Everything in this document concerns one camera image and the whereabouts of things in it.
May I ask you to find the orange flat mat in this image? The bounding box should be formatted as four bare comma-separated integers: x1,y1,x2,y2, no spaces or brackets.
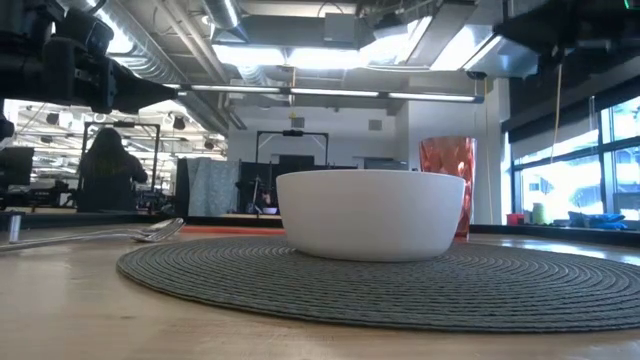
179,225,287,236

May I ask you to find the grey wall board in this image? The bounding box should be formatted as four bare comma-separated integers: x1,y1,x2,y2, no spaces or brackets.
363,157,409,172

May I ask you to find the silver metal fork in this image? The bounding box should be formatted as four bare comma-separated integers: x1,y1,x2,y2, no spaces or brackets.
0,223,184,254

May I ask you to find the black computer monitor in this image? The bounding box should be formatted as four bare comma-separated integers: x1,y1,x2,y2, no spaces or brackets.
0,146,35,189

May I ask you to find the round grey woven placemat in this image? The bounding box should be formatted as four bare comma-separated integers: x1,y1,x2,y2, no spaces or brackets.
116,235,640,335

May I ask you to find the grey hanging cloth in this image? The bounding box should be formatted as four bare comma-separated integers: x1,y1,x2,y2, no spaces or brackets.
187,157,241,217

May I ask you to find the person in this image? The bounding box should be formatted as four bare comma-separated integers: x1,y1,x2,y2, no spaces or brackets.
76,127,149,214

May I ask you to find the pink faceted plastic tumbler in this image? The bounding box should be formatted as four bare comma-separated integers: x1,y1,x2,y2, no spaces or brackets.
418,136,478,242

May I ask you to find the silver ventilation duct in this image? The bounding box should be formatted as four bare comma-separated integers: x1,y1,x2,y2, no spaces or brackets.
204,0,249,41

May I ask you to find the silver metal post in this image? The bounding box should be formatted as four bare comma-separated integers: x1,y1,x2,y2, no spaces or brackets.
7,212,24,245

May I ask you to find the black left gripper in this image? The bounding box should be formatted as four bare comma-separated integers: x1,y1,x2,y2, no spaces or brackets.
42,37,179,115

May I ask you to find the blue cloth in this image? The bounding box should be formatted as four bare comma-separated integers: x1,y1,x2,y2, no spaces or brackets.
568,211,629,231

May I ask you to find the long ceiling lamp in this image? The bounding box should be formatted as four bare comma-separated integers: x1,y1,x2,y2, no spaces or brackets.
164,82,484,105

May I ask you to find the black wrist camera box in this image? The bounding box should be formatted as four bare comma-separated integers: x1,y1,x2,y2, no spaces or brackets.
62,8,115,56

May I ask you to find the black partition wall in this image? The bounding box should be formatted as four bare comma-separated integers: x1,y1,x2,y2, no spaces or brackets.
239,154,359,216

